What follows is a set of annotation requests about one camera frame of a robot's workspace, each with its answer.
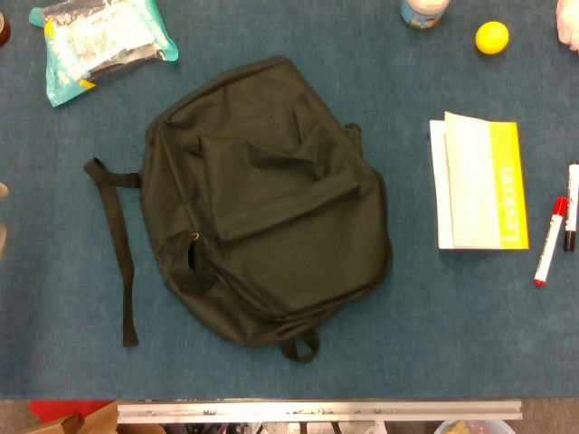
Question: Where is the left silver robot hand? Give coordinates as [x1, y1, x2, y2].
[0, 182, 10, 261]

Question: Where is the black fabric backpack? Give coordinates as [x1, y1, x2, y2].
[83, 55, 394, 363]

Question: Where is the yellow white Lexicon book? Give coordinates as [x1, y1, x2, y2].
[428, 110, 530, 251]

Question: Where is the teal snack packet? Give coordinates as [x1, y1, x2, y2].
[28, 0, 180, 109]

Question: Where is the red box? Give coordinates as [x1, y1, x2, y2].
[29, 400, 113, 424]

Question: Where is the brown cardboard box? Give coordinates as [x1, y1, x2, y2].
[22, 401, 119, 434]

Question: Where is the jar with blue label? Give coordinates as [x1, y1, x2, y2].
[400, 0, 451, 31]

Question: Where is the yellow ball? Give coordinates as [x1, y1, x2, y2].
[474, 21, 510, 56]

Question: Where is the light blue plastic tub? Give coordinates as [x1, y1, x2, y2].
[432, 419, 517, 434]

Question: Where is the red whiteboard marker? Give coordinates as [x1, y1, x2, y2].
[533, 195, 568, 288]

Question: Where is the black whiteboard marker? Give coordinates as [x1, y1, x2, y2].
[562, 162, 579, 252]

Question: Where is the white crumpled plastic bag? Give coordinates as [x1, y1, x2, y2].
[555, 0, 579, 51]

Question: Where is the aluminium profile rail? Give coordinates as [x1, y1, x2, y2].
[116, 400, 524, 425]

